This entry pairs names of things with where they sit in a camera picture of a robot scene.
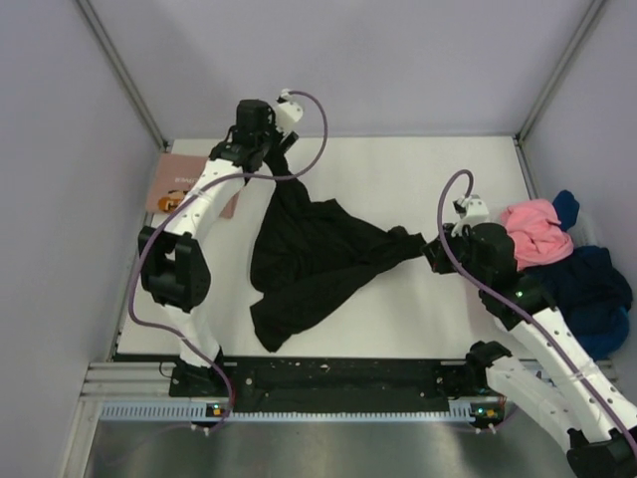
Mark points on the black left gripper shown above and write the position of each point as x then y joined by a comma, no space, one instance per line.
273,127

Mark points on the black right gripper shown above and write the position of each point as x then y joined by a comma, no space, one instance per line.
438,260

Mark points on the black t shirt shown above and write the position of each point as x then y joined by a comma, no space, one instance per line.
310,257

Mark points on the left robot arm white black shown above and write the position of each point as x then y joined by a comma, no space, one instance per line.
175,272

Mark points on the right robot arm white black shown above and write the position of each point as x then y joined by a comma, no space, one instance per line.
412,312

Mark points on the pink crumpled t shirt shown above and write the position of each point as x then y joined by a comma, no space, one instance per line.
535,229

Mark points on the white plastic laundry basket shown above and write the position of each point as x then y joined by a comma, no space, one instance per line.
583,232

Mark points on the dark blue crumpled t shirt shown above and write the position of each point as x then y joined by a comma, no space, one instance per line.
585,286

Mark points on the folded pink t shirt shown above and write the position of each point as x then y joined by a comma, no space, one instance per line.
174,177

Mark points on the bright blue crumpled t shirt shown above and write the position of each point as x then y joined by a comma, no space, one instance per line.
606,338

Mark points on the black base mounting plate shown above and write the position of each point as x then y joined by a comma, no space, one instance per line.
347,401

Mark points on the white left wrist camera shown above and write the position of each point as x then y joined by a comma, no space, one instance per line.
287,112

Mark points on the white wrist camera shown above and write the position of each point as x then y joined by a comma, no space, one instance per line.
472,211
287,112

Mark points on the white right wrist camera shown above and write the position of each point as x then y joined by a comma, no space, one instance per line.
472,211

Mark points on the left aluminium corner post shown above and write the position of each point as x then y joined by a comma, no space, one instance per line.
90,15

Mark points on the aluminium corner post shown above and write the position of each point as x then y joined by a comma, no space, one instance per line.
90,15
584,29

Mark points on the right aluminium corner post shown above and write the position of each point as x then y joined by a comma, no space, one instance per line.
584,29

